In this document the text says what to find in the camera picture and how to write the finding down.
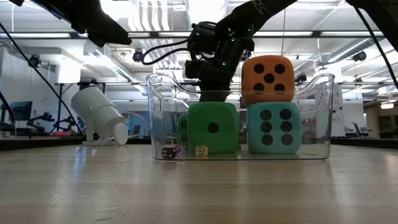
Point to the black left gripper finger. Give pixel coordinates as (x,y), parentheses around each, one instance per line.
(93,31)
(104,28)

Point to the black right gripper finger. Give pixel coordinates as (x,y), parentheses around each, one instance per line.
(214,96)

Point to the large orange foam die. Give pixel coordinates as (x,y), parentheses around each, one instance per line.
(248,77)

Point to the large green foam die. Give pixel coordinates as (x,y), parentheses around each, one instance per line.
(183,133)
(202,137)

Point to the large cyan foam die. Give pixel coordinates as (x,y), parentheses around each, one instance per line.
(255,109)

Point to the small yellow translucent die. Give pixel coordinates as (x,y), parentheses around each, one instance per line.
(201,151)

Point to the small purple translucent die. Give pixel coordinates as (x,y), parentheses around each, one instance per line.
(181,150)

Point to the small black die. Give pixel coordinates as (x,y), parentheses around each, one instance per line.
(168,153)

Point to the clear plastic bin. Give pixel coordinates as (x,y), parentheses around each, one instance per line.
(317,124)

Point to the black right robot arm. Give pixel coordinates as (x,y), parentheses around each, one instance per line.
(255,9)

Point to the small black robot arm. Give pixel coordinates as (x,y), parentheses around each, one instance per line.
(40,119)
(70,123)

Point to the white led light bar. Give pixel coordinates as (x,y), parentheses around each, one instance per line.
(174,34)
(37,35)
(342,34)
(280,34)

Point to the black ceiling spotlight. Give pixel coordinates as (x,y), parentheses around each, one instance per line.
(301,78)
(359,56)
(138,56)
(35,60)

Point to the white cylindrical lamp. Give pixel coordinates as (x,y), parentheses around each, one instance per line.
(96,109)

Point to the black computer monitor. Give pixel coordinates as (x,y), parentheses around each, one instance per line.
(21,110)

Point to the black office chair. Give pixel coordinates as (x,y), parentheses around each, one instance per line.
(357,129)

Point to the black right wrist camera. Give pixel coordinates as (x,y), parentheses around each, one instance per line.
(192,68)

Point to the black overhead frame beam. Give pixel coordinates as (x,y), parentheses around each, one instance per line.
(143,35)

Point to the silver ventilation duct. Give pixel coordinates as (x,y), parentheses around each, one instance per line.
(205,12)

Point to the black table frame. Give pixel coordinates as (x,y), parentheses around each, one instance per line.
(31,143)

